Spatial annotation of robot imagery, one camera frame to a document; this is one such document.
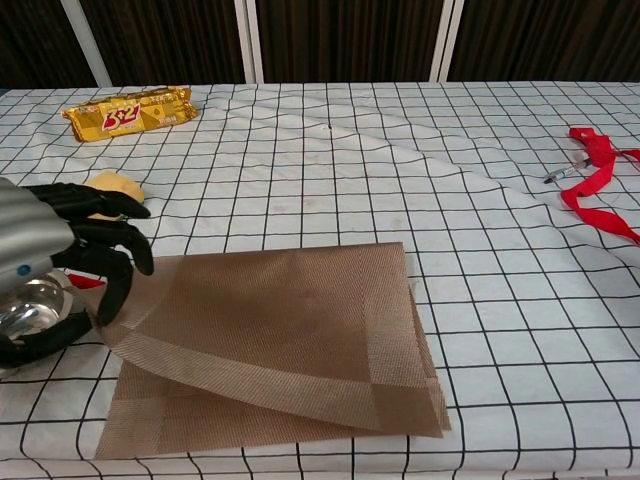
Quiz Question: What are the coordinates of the brown woven placemat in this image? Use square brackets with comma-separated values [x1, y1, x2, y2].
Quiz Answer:
[94, 241, 452, 460]

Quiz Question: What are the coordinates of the stainless steel bowl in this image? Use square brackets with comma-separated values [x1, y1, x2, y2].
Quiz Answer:
[0, 269, 96, 381]

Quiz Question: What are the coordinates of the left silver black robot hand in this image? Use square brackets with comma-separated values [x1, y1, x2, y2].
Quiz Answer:
[0, 175, 155, 371]

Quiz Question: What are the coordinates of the black silver pen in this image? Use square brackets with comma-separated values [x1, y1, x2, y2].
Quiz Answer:
[543, 155, 594, 185]

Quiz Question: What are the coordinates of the white black checkered tablecloth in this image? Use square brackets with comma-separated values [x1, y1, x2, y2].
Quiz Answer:
[0, 82, 640, 480]

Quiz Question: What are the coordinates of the yellow sponge with green pad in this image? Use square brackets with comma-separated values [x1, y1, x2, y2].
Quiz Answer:
[82, 170, 147, 221]

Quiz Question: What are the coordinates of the green marker with red cap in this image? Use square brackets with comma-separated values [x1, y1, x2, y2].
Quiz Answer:
[66, 272, 107, 292]

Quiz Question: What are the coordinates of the red fabric ribbon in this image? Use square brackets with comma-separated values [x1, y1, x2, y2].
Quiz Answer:
[559, 126, 640, 246]

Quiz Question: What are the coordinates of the gold biscuit packet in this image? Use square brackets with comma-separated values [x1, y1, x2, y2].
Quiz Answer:
[61, 87, 200, 145]

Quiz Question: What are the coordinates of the white partition post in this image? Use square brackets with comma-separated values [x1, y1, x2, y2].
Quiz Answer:
[59, 0, 112, 87]
[429, 0, 466, 84]
[234, 0, 265, 85]

